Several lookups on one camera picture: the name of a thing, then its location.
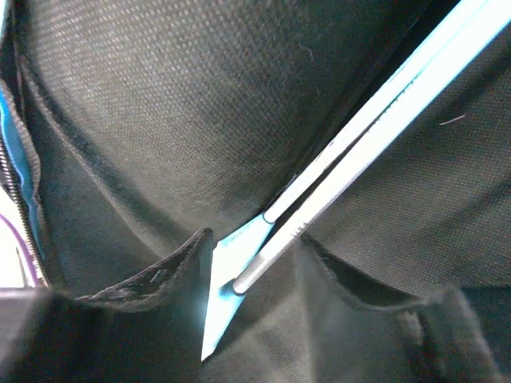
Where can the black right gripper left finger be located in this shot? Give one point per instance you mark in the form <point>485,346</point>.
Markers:
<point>156,319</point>

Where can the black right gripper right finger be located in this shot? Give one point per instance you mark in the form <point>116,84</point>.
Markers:
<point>360,330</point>

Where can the blue sport racket bag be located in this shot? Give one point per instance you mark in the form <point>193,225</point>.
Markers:
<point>128,126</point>

